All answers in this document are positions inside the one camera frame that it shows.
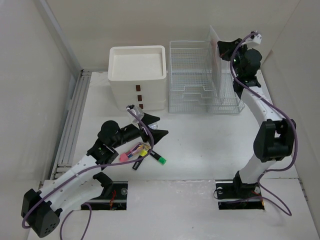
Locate aluminium frame rail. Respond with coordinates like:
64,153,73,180
34,0,90,180

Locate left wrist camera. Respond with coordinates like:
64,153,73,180
126,104,145,125

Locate small clear glue bottle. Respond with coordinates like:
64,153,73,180
148,122,158,130

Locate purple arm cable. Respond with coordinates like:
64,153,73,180
229,31,300,217
21,107,155,240

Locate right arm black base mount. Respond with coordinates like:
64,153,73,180
214,174,265,210

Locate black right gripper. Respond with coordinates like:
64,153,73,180
217,38,249,77

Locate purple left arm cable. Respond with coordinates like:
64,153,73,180
21,107,155,240

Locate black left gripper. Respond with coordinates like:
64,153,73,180
111,113,167,149

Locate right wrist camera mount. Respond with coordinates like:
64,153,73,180
243,31,262,48

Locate white three-drawer storage box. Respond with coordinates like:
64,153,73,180
108,45,167,111

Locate white wire mesh organizer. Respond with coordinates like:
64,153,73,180
168,40,245,115

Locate green cap black highlighter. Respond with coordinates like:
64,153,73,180
150,151,167,165

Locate yellow cap black highlighter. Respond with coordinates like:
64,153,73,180
132,150,148,171

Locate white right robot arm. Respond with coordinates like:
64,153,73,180
217,38,296,198

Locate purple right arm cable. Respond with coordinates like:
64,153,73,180
229,31,300,217

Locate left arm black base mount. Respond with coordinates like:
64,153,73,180
89,172,129,211

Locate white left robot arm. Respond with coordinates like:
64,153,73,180
21,110,169,238

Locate red booklet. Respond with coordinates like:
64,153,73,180
207,25,222,99

